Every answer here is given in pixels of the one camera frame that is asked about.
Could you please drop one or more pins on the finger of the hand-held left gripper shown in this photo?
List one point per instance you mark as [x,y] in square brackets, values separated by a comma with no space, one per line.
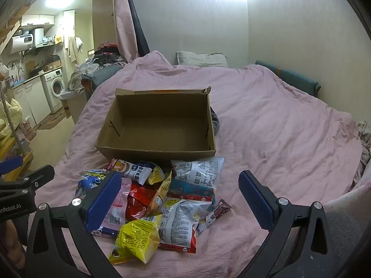
[10,163]
[34,176]

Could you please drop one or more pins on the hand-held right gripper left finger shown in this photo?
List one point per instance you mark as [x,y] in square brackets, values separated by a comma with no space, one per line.
[103,202]

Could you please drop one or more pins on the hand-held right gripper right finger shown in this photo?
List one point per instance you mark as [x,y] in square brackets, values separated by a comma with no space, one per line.
[258,199]

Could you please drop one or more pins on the pink cartoon snack packet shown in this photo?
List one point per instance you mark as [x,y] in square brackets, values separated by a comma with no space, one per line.
[118,208]

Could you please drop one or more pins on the blue puffed snack packet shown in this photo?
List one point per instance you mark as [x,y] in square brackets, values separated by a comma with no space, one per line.
[87,183]

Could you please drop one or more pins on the red snack packet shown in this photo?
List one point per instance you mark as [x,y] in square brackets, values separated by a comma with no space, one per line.
[139,201]

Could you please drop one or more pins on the brown chocolate bar packet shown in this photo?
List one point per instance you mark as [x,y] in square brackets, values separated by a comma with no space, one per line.
[220,208]

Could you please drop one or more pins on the white cartoon snack packet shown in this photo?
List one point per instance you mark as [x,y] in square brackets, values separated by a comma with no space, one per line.
[130,169]

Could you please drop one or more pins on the beige snack packet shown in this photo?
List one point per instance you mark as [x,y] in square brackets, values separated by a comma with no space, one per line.
[161,194]

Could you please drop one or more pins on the small yellow snack packet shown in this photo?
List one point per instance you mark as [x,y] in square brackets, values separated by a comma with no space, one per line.
[155,175]

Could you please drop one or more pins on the light blue snack packet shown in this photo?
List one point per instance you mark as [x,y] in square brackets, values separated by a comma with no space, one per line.
[197,170]

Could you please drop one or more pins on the dark blue snack packet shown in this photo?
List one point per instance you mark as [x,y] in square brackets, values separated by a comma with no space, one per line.
[191,187]

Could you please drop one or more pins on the white red-edged snack packet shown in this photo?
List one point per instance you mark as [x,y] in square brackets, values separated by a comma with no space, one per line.
[179,223]

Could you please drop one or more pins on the brown cardboard box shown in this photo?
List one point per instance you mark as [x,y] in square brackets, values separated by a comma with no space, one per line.
[162,133]

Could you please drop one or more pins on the person's left hand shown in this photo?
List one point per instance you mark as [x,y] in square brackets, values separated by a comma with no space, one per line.
[10,246]

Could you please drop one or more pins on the wooden rack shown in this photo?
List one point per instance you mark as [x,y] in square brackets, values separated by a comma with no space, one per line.
[17,168]

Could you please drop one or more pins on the grey metal stand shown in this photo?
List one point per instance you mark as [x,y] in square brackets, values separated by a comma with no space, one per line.
[11,130]

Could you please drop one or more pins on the pink printed package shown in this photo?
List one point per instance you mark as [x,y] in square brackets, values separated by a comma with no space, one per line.
[29,130]

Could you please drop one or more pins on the pale yellow quilt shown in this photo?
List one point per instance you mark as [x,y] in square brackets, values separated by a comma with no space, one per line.
[10,118]

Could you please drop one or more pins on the patterned floor mat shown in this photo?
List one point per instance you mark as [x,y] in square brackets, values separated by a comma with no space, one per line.
[52,121]

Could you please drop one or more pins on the white base cabinet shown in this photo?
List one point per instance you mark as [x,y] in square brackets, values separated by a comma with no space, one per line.
[32,101]

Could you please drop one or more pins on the pink blanket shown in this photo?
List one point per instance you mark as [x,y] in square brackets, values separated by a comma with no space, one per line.
[275,136]

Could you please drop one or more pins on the white storage bin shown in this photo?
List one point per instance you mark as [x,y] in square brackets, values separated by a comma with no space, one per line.
[72,107]

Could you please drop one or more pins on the white washing machine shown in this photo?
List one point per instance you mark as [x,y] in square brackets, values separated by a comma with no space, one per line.
[53,92]

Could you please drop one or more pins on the white dotted cloth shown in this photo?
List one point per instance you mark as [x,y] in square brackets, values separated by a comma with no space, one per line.
[347,197]

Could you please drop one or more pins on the person's grey trousers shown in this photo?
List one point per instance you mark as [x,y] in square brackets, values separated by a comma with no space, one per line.
[347,231]

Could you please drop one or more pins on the brown cardboard carton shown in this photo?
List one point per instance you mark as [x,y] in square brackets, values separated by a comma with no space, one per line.
[52,66]

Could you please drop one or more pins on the white crumpled cloth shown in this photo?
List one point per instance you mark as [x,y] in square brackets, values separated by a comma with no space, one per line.
[82,75]

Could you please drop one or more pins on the floral cloth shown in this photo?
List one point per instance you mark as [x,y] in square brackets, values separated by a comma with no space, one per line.
[364,150]

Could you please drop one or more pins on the grey folded quilt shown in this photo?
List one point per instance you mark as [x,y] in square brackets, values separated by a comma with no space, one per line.
[101,76]

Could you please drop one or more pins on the white water heater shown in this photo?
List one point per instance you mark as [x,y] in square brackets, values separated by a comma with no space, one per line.
[23,40]

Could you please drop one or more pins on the range hood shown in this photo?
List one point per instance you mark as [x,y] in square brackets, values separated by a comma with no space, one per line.
[45,44]

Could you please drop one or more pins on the teal cushion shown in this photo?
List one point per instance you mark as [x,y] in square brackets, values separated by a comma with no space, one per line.
[289,76]

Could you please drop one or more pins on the hanging white towel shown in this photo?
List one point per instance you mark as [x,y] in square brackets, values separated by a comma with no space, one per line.
[75,49]

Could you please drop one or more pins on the wooden staircase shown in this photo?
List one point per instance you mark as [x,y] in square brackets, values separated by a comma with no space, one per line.
[11,26]

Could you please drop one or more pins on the pile of dark clothes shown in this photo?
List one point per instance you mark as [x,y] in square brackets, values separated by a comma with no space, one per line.
[108,53]

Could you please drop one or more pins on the grey white pillow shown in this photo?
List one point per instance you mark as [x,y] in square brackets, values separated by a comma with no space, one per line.
[200,59]

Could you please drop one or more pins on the round ceiling lamp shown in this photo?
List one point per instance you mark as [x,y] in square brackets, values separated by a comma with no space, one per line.
[59,0]

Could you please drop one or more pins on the dark curtain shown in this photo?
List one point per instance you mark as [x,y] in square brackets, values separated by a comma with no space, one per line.
[140,34]

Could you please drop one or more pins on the pink hanging sheet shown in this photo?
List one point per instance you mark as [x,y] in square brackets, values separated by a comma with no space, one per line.
[124,20]

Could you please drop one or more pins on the white wall cabinet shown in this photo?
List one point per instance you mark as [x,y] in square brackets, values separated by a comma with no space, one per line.
[37,20]

